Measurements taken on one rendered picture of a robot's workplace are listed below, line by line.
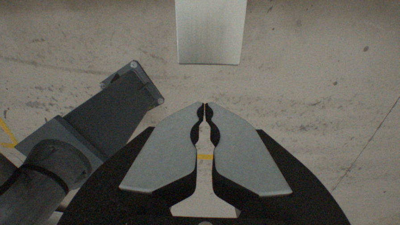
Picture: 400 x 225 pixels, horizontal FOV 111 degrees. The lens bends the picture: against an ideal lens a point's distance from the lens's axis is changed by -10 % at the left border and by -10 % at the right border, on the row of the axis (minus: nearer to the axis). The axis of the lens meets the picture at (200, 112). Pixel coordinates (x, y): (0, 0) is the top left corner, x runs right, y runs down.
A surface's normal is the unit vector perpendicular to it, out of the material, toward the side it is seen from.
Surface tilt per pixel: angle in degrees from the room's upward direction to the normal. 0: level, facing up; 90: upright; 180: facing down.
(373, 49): 0
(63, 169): 70
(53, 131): 0
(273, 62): 0
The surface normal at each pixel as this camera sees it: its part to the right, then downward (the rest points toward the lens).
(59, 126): -0.03, 0.50
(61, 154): 0.57, -0.47
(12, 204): 0.95, -0.16
